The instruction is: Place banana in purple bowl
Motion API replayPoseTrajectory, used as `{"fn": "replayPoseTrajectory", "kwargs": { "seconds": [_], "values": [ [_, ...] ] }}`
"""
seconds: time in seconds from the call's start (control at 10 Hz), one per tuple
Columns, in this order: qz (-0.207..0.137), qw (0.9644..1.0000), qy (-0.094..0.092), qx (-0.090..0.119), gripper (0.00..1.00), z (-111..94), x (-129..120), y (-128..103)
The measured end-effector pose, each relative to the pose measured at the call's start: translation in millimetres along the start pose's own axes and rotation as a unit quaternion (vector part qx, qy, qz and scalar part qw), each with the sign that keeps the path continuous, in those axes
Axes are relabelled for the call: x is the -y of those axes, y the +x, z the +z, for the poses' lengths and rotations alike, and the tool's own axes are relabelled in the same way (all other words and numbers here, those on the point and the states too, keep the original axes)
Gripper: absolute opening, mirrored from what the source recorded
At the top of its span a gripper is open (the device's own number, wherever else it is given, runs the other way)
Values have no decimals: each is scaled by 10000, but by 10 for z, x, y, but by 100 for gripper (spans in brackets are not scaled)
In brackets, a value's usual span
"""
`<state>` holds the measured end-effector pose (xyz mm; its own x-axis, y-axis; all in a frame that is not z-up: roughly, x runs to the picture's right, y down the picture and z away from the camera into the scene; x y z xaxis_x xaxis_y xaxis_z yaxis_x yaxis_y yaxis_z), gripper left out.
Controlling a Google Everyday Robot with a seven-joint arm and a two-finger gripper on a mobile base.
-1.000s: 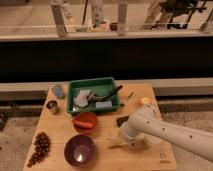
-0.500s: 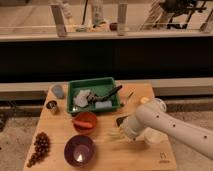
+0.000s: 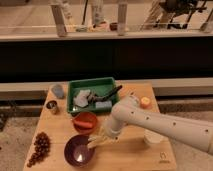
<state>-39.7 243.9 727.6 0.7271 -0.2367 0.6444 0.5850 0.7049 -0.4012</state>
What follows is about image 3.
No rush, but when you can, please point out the light blue block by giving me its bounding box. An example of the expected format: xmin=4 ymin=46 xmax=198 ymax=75
xmin=95 ymin=101 xmax=112 ymax=109

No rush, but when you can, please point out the white crumpled cloth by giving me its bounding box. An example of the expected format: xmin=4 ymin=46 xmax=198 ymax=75
xmin=73 ymin=90 xmax=91 ymax=108

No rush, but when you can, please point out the orange carrot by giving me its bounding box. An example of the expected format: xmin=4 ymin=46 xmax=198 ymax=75
xmin=73 ymin=120 xmax=93 ymax=129

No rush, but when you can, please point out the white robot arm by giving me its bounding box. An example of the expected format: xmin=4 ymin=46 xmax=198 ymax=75
xmin=102 ymin=95 xmax=213 ymax=155

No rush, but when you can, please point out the grey blue cup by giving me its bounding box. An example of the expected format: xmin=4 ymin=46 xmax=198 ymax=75
xmin=51 ymin=84 xmax=64 ymax=99

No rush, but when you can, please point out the wooden board table mat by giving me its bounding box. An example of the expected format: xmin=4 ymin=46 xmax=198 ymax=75
xmin=22 ymin=81 xmax=178 ymax=171

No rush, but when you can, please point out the black office chair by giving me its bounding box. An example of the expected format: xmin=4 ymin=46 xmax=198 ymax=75
xmin=160 ymin=0 xmax=207 ymax=29

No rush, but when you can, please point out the peeled yellow banana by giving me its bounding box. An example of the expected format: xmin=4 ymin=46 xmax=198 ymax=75
xmin=87 ymin=135 xmax=101 ymax=149

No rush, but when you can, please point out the green plastic tray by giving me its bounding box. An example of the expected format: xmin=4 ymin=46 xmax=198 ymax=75
xmin=67 ymin=77 xmax=122 ymax=116

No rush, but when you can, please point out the red bowl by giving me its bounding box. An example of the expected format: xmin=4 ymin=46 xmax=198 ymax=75
xmin=72 ymin=112 xmax=98 ymax=134

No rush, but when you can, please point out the small metal cup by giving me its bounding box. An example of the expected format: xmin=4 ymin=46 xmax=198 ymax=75
xmin=46 ymin=100 xmax=58 ymax=114

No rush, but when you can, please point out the purple bowl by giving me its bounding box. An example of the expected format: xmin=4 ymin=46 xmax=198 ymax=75
xmin=64 ymin=135 xmax=95 ymax=167

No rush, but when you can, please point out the white round lidded container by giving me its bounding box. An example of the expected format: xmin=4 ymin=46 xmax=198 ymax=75
xmin=144 ymin=130 xmax=164 ymax=146

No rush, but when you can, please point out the bunch of dark grapes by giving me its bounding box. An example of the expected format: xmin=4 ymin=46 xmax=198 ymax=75
xmin=27 ymin=132 xmax=50 ymax=167

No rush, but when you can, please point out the orange round fruit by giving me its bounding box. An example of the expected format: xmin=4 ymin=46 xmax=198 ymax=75
xmin=140 ymin=97 xmax=151 ymax=109

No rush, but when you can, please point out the black curved tool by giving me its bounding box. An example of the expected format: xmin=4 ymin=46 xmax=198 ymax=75
xmin=87 ymin=85 xmax=122 ymax=102

